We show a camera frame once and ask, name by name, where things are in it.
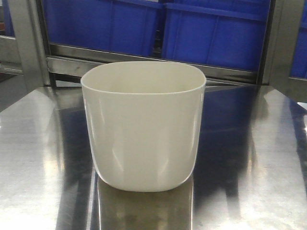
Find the blue crate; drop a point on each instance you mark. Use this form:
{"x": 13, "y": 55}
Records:
{"x": 122, "y": 26}
{"x": 221, "y": 33}
{"x": 9, "y": 31}
{"x": 299, "y": 64}

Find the blue crate far right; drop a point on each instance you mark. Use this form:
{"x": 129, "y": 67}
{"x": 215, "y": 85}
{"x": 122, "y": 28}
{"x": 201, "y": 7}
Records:
{"x": 299, "y": 64}

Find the blue crate far left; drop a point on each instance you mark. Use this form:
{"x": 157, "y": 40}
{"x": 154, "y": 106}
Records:
{"x": 9, "y": 31}

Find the stainless steel shelf frame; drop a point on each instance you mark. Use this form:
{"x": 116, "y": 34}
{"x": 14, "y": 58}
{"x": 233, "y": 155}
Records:
{"x": 30, "y": 53}

